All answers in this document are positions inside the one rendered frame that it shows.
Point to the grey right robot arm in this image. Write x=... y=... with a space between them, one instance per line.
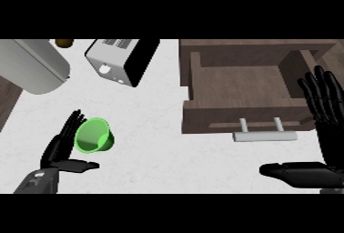
x=335 y=190

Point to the brown round object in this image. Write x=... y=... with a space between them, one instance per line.
x=64 y=42

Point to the pale grey rounded appliance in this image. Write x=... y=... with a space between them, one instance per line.
x=32 y=65

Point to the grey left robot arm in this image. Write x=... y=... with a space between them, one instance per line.
x=38 y=182

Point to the brown wooden cabinet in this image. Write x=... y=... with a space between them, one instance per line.
x=252 y=48

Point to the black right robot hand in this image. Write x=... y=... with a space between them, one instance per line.
x=330 y=145

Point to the green cup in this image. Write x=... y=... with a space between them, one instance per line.
x=94 y=136

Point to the brown wooden drawer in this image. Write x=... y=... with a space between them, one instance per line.
x=247 y=116
x=244 y=82

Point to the brown wooden drawer front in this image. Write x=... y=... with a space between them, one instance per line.
x=247 y=116

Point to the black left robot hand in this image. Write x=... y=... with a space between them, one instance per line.
x=57 y=148

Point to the white and black toaster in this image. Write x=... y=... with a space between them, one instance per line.
x=122 y=59

